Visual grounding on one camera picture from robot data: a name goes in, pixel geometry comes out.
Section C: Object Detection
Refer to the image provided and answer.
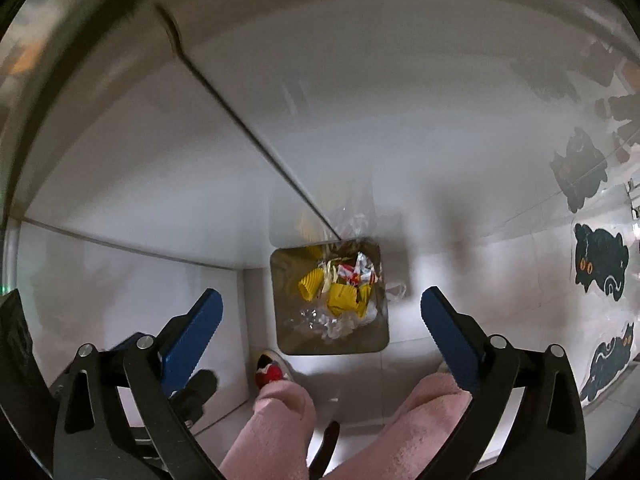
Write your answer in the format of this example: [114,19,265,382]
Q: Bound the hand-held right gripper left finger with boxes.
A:
[51,287,224,480]

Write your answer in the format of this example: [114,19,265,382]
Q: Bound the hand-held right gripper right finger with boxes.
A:
[420,286,588,480]

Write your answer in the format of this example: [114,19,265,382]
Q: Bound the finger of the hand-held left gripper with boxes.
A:
[169,369,219,427]

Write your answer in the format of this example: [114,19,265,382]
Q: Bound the square translucent trash bin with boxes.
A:
[268,190,412,357]

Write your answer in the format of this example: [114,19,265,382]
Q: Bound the yellow crushed paper box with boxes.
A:
[327,282,374,315]

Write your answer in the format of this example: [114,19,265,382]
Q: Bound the red white foil wrapper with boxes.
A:
[334,252,382,287]

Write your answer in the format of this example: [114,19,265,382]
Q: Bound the yellow corrugated paper cup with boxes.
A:
[297,268,326,304]

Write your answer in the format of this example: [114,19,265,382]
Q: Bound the red patterned slipper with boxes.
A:
[254,349,297,390]

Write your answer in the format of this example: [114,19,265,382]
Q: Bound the person's right leg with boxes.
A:
[369,374,474,480]

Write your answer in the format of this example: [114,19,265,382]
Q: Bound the person's leg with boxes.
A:
[219,381,319,480]
[369,374,474,480]

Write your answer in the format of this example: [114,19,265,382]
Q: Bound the person's left leg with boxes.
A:
[219,381,319,480]

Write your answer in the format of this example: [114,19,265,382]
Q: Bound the dark stool leg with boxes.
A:
[308,420,342,480]

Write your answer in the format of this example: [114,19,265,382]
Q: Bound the black cat sticker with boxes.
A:
[579,322,636,406]
[549,127,609,214]
[572,223,630,304]

